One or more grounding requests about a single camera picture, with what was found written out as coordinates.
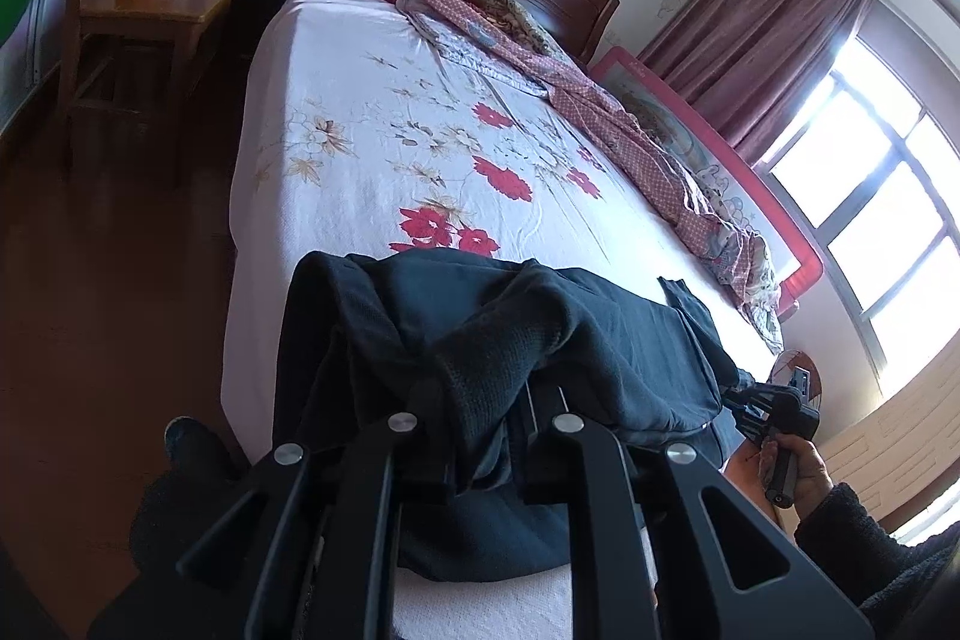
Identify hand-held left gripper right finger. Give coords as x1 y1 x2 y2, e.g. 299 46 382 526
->
523 383 875 640

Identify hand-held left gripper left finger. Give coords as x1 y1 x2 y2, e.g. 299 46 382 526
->
176 377 460 640

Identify dark pants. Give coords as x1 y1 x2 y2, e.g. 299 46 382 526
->
277 250 758 573

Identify person's right forearm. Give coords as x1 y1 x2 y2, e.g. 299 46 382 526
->
793 481 960 640

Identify person's right hand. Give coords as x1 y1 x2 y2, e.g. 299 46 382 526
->
759 434 833 525

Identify person's shoe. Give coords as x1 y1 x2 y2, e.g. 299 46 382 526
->
163 415 235 483

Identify person's leg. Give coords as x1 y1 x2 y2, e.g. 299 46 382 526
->
90 460 331 640

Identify window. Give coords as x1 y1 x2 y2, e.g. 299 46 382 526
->
750 36 960 401

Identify pink dotted quilt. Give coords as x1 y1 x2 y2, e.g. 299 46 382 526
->
390 0 785 356

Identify bed with floral sheet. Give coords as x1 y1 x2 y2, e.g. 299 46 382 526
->
221 0 785 640

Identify mauve curtain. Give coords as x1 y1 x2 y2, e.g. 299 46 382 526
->
637 0 875 161

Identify grey floral pillowcase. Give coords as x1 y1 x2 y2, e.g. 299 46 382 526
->
405 0 556 101

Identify beige floral pillow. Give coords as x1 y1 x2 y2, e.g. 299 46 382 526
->
487 0 572 65

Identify floral wardrobe door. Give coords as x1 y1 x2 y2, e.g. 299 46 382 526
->
0 0 83 124

